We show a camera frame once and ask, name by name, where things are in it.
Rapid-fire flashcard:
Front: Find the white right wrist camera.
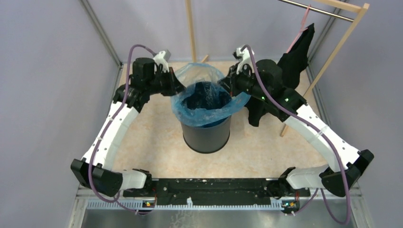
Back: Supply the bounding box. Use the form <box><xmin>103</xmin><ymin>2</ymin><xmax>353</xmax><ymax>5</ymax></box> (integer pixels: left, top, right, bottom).
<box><xmin>233</xmin><ymin>45</ymin><xmax>255</xmax><ymax>75</ymax></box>

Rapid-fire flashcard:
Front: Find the pink hanger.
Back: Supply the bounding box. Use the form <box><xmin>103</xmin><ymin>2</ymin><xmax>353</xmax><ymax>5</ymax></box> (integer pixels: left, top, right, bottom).
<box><xmin>286</xmin><ymin>5</ymin><xmax>311</xmax><ymax>53</ymax></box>

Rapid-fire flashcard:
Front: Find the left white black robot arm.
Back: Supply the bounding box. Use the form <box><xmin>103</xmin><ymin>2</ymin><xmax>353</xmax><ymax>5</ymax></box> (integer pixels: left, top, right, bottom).
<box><xmin>70</xmin><ymin>55</ymin><xmax>185</xmax><ymax>197</ymax></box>

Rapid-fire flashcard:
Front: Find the wooden clothes rack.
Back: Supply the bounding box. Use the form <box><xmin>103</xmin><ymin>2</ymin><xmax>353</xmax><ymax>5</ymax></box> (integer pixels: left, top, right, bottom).
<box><xmin>183</xmin><ymin>0</ymin><xmax>370</xmax><ymax>138</ymax></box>

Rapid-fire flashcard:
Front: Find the blue plastic trash bag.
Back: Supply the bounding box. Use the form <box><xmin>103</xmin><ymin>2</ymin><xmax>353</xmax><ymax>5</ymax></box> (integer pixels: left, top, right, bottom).
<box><xmin>171</xmin><ymin>63</ymin><xmax>251</xmax><ymax>127</ymax></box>

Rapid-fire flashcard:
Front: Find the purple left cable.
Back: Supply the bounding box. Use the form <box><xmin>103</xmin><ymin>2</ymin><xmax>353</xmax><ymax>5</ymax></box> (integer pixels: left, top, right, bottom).
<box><xmin>87</xmin><ymin>44</ymin><xmax>158</xmax><ymax>216</ymax></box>

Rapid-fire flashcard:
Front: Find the black cloth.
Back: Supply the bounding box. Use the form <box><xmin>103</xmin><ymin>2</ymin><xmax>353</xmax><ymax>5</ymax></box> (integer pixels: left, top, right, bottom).
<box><xmin>245</xmin><ymin>23</ymin><xmax>315</xmax><ymax>127</ymax></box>

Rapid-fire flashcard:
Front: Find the black trash bin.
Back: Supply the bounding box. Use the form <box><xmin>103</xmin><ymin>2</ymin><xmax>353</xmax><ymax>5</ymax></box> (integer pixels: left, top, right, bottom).
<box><xmin>181</xmin><ymin>116</ymin><xmax>231</xmax><ymax>154</ymax></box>

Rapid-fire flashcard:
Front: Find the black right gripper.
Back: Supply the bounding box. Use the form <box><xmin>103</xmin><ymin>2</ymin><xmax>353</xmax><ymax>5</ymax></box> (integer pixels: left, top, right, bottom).
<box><xmin>218</xmin><ymin>62</ymin><xmax>268</xmax><ymax>101</ymax></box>

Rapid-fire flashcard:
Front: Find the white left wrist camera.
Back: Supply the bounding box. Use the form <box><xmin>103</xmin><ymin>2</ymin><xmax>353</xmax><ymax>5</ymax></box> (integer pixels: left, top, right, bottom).
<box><xmin>153</xmin><ymin>49</ymin><xmax>171</xmax><ymax>73</ymax></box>

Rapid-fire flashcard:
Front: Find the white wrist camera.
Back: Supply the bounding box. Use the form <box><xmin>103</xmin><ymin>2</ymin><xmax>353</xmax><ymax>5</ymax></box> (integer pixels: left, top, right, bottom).
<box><xmin>153</xmin><ymin>49</ymin><xmax>171</xmax><ymax>73</ymax></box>
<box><xmin>233</xmin><ymin>45</ymin><xmax>255</xmax><ymax>75</ymax></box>

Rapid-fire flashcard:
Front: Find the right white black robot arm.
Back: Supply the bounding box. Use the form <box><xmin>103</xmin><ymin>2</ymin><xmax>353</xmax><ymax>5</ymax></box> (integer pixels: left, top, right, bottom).
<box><xmin>218</xmin><ymin>59</ymin><xmax>374</xmax><ymax>197</ymax></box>

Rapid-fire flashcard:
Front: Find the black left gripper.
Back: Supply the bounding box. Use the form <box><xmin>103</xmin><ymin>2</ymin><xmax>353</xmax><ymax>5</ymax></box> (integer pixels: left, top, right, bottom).
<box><xmin>146</xmin><ymin>66</ymin><xmax>186</xmax><ymax>96</ymax></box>

